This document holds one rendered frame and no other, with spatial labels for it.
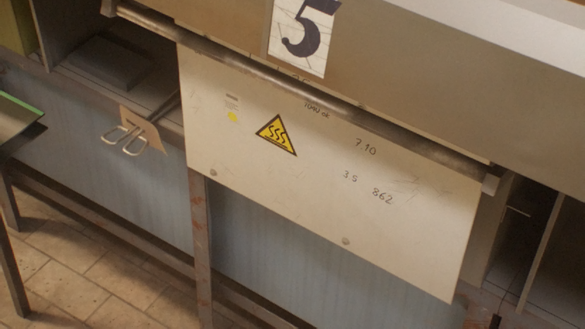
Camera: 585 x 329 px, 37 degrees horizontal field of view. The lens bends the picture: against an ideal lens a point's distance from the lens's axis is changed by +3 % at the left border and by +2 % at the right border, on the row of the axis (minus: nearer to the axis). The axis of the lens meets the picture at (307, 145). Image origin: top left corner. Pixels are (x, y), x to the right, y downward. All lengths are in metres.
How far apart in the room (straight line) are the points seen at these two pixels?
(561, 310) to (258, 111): 0.70
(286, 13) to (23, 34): 1.19
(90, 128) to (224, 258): 0.50
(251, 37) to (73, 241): 1.85
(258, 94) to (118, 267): 1.41
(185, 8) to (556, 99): 0.52
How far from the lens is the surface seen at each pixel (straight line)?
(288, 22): 1.12
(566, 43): 0.99
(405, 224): 1.53
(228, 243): 2.29
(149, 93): 2.10
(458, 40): 1.02
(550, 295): 1.79
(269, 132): 1.57
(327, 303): 2.21
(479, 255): 1.69
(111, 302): 2.77
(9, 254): 2.56
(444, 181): 1.41
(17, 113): 2.37
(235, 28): 1.18
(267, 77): 1.32
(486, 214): 1.61
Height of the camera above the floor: 2.24
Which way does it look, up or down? 45 degrees down
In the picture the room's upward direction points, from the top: 3 degrees clockwise
